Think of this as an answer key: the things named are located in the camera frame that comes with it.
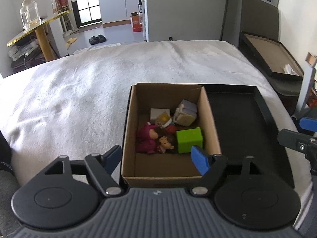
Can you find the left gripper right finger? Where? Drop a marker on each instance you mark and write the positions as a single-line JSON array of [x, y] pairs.
[[243, 193]]

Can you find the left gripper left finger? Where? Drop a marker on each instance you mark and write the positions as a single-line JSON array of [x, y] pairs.
[[66, 193]]

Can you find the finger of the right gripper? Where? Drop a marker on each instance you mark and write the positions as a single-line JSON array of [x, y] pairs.
[[309, 124], [301, 143]]

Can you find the brown cardboard box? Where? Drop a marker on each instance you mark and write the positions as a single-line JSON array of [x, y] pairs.
[[170, 169]]

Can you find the green block toy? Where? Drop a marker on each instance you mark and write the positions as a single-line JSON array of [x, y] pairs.
[[188, 138]]

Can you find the small brown hair figurine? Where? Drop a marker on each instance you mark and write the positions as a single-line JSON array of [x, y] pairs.
[[165, 144]]

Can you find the purple beige cube toy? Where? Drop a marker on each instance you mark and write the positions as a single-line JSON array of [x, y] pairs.
[[185, 114]]

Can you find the yellow head red figurine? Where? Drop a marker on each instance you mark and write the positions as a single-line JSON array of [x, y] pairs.
[[165, 122]]

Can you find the black shallow tray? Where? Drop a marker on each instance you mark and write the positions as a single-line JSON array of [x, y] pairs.
[[244, 127]]

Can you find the black box lid with cardboard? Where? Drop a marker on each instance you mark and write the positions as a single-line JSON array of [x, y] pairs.
[[273, 57]]

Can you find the magenta figurine toy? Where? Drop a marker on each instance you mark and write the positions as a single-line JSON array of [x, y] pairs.
[[146, 139]]

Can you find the white small box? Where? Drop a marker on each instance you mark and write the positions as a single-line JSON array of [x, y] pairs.
[[155, 112]]

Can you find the yellow slippers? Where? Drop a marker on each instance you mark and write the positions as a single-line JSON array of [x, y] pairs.
[[70, 41]]

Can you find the black slippers pair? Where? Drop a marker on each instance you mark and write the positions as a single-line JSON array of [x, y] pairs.
[[97, 39]]

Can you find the round gold table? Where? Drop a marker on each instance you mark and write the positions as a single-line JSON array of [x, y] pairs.
[[41, 36]]

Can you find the clear glass jar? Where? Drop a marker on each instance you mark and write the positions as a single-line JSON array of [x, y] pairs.
[[29, 14]]

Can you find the orange cardboard box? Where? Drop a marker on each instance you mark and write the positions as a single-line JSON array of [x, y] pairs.
[[135, 22]]

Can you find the red white canister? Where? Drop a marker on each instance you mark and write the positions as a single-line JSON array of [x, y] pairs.
[[60, 6]]

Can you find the white kitchen cabinet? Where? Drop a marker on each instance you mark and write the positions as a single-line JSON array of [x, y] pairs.
[[117, 12]]

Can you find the black spray bottle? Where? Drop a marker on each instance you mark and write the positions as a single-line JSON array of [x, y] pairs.
[[140, 6]]

